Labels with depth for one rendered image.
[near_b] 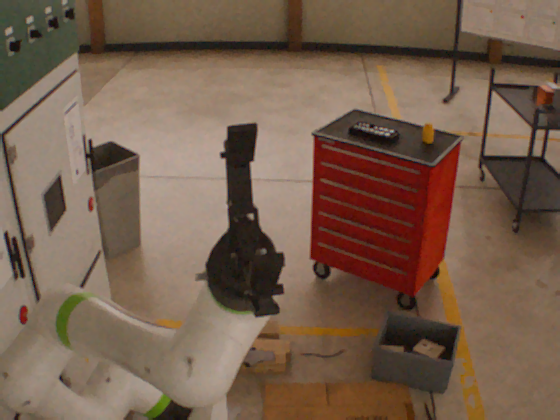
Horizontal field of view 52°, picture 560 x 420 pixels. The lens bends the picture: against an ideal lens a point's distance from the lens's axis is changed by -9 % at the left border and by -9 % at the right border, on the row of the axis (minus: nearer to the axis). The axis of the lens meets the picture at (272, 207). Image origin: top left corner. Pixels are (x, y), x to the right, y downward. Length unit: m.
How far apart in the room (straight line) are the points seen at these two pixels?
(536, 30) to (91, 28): 5.87
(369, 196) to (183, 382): 2.54
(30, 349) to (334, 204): 2.47
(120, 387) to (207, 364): 0.73
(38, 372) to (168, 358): 0.40
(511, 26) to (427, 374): 4.58
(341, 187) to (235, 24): 5.55
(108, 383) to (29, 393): 0.40
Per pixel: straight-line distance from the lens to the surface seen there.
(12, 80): 1.83
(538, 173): 5.09
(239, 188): 0.70
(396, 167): 3.15
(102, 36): 9.02
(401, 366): 3.04
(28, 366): 1.19
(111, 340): 1.01
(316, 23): 8.57
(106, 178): 3.78
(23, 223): 1.92
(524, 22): 6.81
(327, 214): 3.46
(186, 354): 0.85
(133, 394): 1.58
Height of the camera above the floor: 2.19
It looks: 29 degrees down
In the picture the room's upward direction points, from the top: straight up
